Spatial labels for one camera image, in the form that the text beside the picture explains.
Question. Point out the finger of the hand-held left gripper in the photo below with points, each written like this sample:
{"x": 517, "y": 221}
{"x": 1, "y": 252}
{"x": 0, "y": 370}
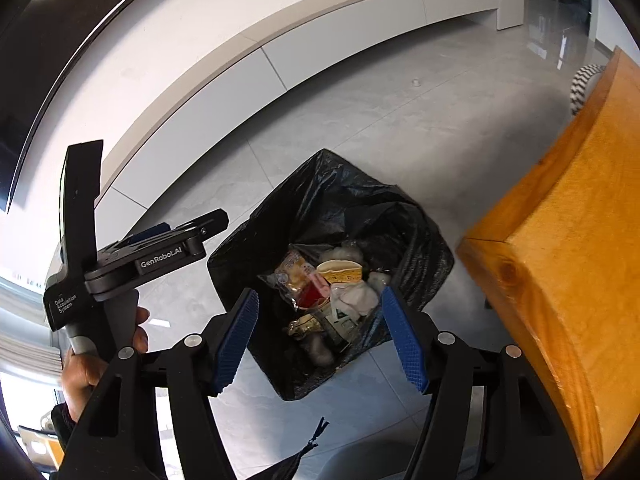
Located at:
{"x": 207, "y": 224}
{"x": 147, "y": 232}

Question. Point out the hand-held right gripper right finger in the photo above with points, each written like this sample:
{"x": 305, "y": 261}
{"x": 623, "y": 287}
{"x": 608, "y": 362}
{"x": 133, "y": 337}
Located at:
{"x": 405, "y": 345}

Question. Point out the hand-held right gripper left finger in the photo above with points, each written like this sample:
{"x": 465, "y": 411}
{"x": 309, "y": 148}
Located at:
{"x": 235, "y": 345}

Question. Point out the yellow instant noodle bowl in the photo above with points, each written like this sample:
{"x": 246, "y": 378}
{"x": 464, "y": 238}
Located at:
{"x": 345, "y": 275}

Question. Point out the trash bin with black bag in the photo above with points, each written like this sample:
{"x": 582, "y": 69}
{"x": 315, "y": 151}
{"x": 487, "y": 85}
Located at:
{"x": 350, "y": 200}

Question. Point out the person's left forearm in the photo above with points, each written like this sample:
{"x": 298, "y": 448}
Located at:
{"x": 62, "y": 430}

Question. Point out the person's left hand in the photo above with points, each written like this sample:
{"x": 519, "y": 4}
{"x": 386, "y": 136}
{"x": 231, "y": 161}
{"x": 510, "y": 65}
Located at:
{"x": 82, "y": 380}

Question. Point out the crumpled white tissue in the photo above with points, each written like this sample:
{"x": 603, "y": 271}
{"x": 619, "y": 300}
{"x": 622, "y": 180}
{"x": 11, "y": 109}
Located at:
{"x": 378, "y": 280}
{"x": 345, "y": 250}

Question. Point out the red wrapper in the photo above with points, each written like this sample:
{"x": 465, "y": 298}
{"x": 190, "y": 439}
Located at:
{"x": 315, "y": 296}

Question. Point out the clear printed snack bag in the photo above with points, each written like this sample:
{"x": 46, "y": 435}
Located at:
{"x": 295, "y": 272}

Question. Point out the black white striped object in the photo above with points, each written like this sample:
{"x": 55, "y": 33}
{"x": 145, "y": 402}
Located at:
{"x": 582, "y": 87}

